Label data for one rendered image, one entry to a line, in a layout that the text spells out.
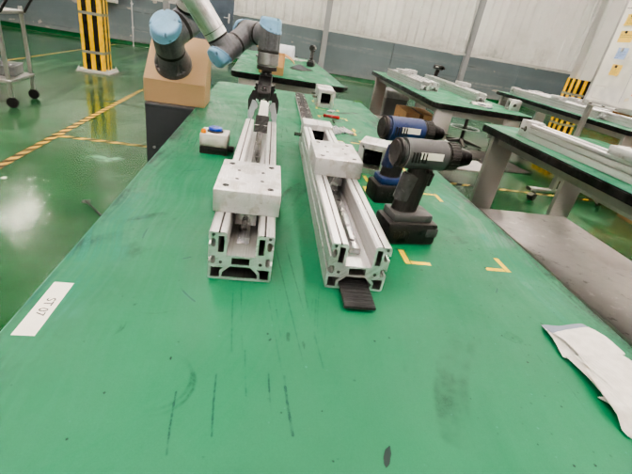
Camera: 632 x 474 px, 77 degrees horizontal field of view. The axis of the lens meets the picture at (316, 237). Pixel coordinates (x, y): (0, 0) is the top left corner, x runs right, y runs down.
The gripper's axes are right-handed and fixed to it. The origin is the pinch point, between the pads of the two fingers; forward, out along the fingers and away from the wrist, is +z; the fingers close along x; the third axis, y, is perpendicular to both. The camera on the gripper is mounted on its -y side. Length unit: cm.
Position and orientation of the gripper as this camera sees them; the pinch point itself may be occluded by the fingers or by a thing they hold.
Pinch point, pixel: (261, 123)
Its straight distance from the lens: 155.9
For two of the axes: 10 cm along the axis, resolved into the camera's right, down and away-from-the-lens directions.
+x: -9.8, -1.0, -1.5
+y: -0.8, -4.7, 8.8
